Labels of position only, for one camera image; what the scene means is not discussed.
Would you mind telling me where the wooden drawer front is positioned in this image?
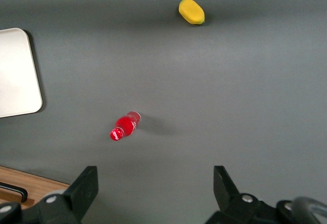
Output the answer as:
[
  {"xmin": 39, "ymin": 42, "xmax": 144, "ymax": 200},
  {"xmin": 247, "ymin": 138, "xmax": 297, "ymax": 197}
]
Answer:
[{"xmin": 0, "ymin": 168, "xmax": 63, "ymax": 210}]

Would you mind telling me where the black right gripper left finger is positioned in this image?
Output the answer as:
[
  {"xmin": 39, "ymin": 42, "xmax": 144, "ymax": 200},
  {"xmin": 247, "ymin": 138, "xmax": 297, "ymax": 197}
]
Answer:
[{"xmin": 38, "ymin": 165, "xmax": 99, "ymax": 224}]

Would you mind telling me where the black metal drawer handle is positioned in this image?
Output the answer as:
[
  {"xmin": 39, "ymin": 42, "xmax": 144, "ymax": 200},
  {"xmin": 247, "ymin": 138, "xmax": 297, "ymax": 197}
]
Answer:
[{"xmin": 0, "ymin": 181, "xmax": 29, "ymax": 204}]

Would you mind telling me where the red plastic bottle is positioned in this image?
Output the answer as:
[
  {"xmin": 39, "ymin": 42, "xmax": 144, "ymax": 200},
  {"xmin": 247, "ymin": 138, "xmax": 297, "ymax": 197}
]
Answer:
[{"xmin": 109, "ymin": 111, "xmax": 142, "ymax": 142}]

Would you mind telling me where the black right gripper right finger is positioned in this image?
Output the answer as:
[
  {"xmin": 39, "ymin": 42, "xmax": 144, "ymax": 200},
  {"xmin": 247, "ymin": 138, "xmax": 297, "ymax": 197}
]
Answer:
[{"xmin": 209, "ymin": 165, "xmax": 278, "ymax": 224}]

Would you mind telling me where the beige rectangular tray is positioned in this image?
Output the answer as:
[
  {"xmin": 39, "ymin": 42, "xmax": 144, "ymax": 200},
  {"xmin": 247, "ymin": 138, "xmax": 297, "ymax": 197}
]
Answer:
[{"xmin": 0, "ymin": 28, "xmax": 43, "ymax": 119}]

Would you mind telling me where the wooden two-drawer cabinet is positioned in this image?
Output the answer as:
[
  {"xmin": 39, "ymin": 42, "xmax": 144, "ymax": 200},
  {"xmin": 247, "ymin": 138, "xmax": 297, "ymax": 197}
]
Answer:
[{"xmin": 0, "ymin": 165, "xmax": 70, "ymax": 211}]

